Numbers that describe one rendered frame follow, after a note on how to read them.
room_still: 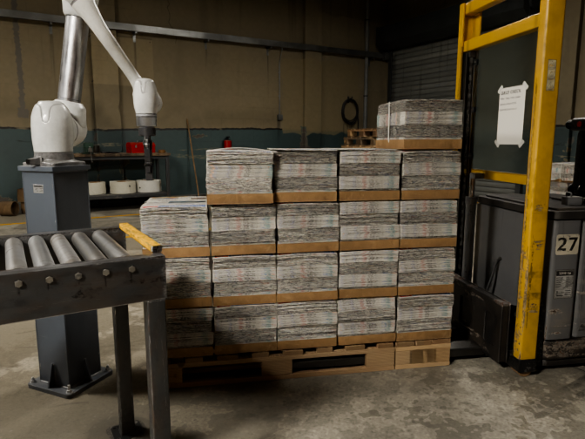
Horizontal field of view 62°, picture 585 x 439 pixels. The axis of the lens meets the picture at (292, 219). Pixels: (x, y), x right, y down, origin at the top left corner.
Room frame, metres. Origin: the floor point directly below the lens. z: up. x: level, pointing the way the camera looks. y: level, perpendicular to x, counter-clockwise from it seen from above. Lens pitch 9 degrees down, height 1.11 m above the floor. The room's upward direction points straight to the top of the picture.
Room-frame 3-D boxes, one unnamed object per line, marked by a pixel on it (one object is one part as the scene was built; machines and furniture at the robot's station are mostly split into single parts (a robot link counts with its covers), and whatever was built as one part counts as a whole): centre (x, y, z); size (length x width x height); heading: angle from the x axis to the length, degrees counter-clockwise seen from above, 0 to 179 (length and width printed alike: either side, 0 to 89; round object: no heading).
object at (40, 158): (2.11, 1.04, 1.03); 0.22 x 0.18 x 0.06; 156
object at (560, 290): (2.58, -1.40, 0.40); 0.69 x 0.55 x 0.80; 10
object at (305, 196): (2.34, -0.03, 0.86); 0.38 x 0.29 x 0.04; 8
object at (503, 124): (2.52, -1.06, 1.28); 0.57 x 0.01 x 0.65; 10
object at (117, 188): (7.78, 2.92, 0.55); 1.80 x 0.70 x 1.09; 121
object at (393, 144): (2.44, -0.61, 0.63); 0.38 x 0.29 x 0.97; 10
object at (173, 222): (2.31, 0.10, 0.42); 1.17 x 0.39 x 0.83; 100
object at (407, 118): (2.44, -0.61, 0.65); 0.39 x 0.30 x 1.29; 10
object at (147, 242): (1.51, 0.48, 0.81); 0.43 x 0.03 x 0.02; 31
